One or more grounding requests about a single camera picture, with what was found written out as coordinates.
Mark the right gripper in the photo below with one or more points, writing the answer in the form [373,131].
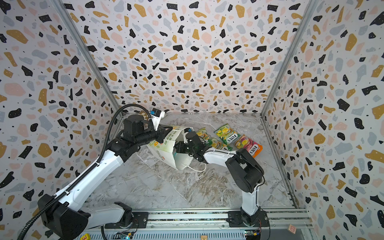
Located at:
[190,141]

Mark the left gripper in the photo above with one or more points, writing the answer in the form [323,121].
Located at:
[162,133]

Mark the green snack packet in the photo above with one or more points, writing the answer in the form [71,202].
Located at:
[219,145]

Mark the white paper bag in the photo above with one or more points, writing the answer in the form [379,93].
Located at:
[166,152]

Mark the green Fox's candy packet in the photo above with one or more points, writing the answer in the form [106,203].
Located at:
[227,134]

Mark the orange Fox's fruits packet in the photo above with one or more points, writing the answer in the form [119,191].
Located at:
[252,147]

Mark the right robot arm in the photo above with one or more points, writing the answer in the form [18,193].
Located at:
[247,174]

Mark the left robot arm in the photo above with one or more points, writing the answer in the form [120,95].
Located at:
[65,215]

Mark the green circuit board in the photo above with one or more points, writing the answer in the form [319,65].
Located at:
[123,236]

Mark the pink wooden block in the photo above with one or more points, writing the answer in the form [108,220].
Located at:
[292,229]

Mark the yellow block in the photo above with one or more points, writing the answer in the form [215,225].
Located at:
[86,237]

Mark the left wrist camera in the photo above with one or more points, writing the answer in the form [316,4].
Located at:
[156,116]

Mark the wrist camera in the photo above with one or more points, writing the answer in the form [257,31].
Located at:
[156,116]
[187,130]

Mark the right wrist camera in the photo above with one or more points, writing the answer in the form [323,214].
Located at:
[187,130]

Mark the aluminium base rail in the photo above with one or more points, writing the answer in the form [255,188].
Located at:
[210,224]

